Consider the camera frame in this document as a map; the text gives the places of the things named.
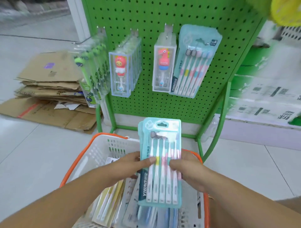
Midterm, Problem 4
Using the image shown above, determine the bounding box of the person's right hand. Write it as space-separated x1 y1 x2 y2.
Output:
168 149 208 191

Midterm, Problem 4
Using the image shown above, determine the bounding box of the person's left hand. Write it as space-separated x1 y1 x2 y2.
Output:
106 151 157 186

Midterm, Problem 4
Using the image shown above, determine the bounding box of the white orange shopping basket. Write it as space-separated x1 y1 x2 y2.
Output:
60 133 210 228

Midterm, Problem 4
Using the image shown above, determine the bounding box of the row of slim toothbrush packs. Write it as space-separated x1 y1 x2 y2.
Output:
92 178 142 228

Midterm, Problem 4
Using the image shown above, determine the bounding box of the teal multi toothbrush pack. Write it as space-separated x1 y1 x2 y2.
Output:
169 28 219 98
138 117 182 207
181 24 223 52

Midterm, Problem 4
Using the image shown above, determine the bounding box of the green pegboard display rack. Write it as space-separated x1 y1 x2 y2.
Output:
81 0 271 163

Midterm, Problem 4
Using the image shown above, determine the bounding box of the bundle of cartoon toothbrush boxes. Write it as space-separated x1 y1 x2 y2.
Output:
109 35 143 98

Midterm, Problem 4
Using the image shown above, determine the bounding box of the bundle of clear kids toothbrushes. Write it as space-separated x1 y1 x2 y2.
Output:
73 33 111 109

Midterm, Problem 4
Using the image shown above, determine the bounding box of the clear red cartoon toothbrush box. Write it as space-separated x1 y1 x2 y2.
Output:
153 33 178 93

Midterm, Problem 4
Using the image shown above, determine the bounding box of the person's right forearm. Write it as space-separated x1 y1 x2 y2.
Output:
193 174 301 228

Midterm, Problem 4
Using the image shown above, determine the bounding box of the person's left forearm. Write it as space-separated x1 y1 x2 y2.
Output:
0 169 123 228

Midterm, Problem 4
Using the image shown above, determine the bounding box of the person's right leg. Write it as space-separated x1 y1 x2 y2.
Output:
277 196 301 216

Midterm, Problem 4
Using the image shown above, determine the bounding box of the pile of flattened cardboard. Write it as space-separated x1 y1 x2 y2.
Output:
0 51 97 132

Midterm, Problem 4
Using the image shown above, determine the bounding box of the row of green pink packs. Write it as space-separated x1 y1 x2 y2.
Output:
247 0 301 26

